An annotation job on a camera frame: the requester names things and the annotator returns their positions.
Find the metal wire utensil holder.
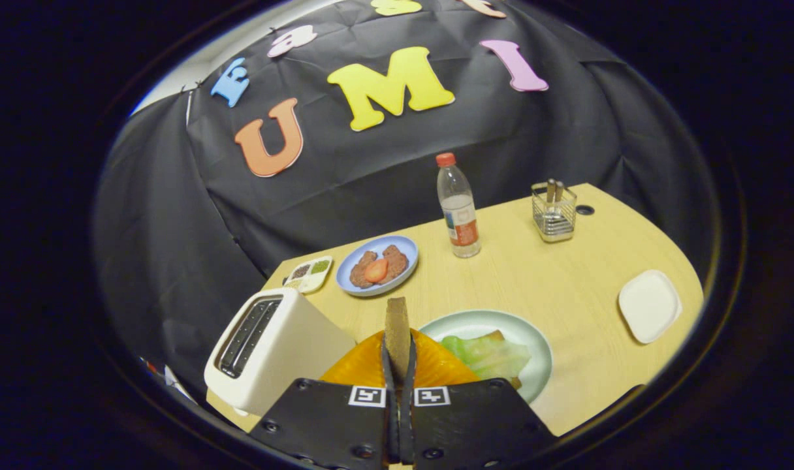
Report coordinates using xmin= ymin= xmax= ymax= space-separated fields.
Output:
xmin=532 ymin=181 xmax=578 ymax=243

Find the white toaster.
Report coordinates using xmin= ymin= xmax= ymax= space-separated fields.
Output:
xmin=204 ymin=287 xmax=357 ymax=417

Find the white divided seasoning dish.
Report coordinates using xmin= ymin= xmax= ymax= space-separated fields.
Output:
xmin=283 ymin=255 xmax=334 ymax=294

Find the brown toast slice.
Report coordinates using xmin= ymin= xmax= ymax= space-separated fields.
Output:
xmin=384 ymin=297 xmax=412 ymax=383

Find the black backdrop cloth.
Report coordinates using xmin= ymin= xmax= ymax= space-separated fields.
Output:
xmin=93 ymin=0 xmax=718 ymax=399

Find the green lettuce leaf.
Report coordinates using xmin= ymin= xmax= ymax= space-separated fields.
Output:
xmin=440 ymin=333 xmax=532 ymax=383

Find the small white square plate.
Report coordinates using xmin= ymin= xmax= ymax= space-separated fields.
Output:
xmin=618 ymin=270 xmax=683 ymax=345

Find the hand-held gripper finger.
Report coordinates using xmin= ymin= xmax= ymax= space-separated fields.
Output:
xmin=400 ymin=330 xmax=558 ymax=470
xmin=248 ymin=330 xmax=401 ymax=470

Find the blue round plate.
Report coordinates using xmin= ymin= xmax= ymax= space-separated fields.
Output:
xmin=336 ymin=235 xmax=419 ymax=298

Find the bread slice on plate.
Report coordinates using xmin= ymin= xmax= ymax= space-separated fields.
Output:
xmin=479 ymin=329 xmax=523 ymax=390

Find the clear bottle with red cap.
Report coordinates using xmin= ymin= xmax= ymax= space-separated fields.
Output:
xmin=436 ymin=152 xmax=482 ymax=259

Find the pale green round plate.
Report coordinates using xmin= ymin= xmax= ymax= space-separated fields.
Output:
xmin=418 ymin=309 xmax=554 ymax=404

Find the brown meat patty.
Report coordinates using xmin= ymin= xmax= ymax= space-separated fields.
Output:
xmin=381 ymin=245 xmax=409 ymax=285
xmin=350 ymin=251 xmax=378 ymax=289

